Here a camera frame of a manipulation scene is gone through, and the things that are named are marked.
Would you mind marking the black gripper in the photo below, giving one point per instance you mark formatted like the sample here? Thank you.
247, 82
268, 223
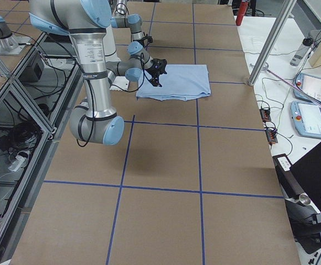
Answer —
155, 73

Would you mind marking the light blue t-shirt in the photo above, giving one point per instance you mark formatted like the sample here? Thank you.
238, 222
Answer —
181, 82

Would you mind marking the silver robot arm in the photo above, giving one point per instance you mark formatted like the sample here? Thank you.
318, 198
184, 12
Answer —
88, 24
123, 19

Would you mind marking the red cylinder bottle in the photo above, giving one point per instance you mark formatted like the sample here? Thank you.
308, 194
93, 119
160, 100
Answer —
241, 11

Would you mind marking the black power adapter box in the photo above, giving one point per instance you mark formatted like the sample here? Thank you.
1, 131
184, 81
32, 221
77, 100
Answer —
33, 70

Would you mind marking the near blue teach pendant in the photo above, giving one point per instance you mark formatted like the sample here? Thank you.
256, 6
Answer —
306, 118

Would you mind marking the blue teach pendant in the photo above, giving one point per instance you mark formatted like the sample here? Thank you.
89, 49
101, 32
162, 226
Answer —
306, 118
309, 84

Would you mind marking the far blue teach pendant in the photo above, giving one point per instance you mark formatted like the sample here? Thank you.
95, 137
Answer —
309, 84

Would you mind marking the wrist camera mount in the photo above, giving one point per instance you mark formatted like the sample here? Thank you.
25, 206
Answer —
148, 38
161, 64

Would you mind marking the grey aluminium frame post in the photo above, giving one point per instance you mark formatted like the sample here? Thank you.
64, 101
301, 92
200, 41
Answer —
274, 33

